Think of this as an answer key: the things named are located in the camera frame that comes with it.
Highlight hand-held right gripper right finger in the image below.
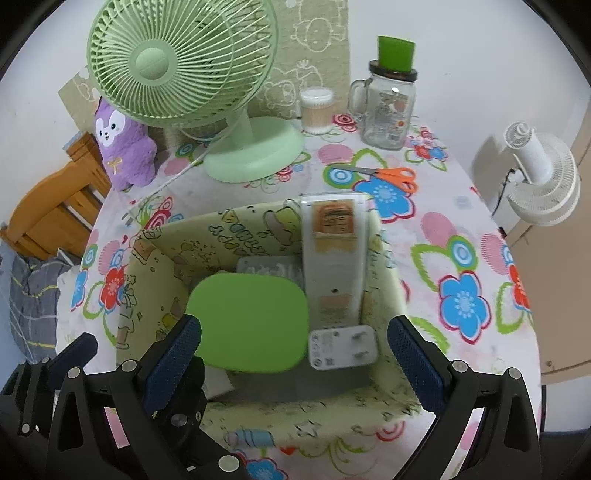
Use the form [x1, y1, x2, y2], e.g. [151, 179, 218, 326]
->
[387, 315, 541, 480]

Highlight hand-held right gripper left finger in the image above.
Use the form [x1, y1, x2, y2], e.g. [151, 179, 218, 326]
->
[46, 314, 204, 480]

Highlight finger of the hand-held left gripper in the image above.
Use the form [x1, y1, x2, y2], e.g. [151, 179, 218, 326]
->
[154, 356, 252, 480]
[46, 333, 99, 377]

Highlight small white cube box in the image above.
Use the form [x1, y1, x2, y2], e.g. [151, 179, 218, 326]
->
[203, 367, 234, 400]

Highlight white charger adapter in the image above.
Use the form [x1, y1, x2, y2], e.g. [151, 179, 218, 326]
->
[308, 325, 379, 371]

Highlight green rounded tray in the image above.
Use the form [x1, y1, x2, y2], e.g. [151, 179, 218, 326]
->
[185, 272, 309, 374]

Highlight cartoon print fabric storage box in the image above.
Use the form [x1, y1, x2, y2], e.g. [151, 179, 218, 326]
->
[115, 194, 419, 450]

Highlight clear plastic rectangular case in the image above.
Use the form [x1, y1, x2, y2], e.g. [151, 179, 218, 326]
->
[299, 193, 372, 330]

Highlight grey plaid pillow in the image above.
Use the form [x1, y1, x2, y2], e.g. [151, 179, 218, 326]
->
[9, 256, 70, 365]

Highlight wooden bed headboard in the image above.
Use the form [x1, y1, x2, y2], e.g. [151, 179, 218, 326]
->
[0, 131, 112, 261]

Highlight floral tablecloth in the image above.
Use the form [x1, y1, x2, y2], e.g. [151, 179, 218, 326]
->
[69, 113, 541, 480]

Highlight beige door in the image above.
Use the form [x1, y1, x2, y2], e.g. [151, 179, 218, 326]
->
[505, 111, 591, 386]

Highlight purple plush toy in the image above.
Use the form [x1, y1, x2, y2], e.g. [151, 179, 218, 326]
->
[93, 99, 158, 191]

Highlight white standing fan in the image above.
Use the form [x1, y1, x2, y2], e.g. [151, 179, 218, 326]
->
[503, 121, 580, 226]

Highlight glass jar mug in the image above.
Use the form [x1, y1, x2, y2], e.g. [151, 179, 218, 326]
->
[347, 60, 417, 151]

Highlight cotton swab jar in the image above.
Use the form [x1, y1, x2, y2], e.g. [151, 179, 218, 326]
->
[300, 87, 335, 134]

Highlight green desk fan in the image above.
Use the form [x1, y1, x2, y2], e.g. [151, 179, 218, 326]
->
[87, 0, 304, 185]

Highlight green plastic cup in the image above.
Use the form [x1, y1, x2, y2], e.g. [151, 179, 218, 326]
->
[377, 36, 415, 72]

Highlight beige patterned panel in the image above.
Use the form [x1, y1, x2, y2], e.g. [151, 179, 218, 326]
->
[59, 0, 349, 134]

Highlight orange handled scissors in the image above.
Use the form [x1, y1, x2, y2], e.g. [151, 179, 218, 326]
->
[346, 166, 419, 193]

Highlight white fan cord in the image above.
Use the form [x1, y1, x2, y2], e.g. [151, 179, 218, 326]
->
[122, 148, 208, 224]

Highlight black fan cable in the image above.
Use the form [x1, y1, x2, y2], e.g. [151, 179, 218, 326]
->
[489, 168, 518, 217]

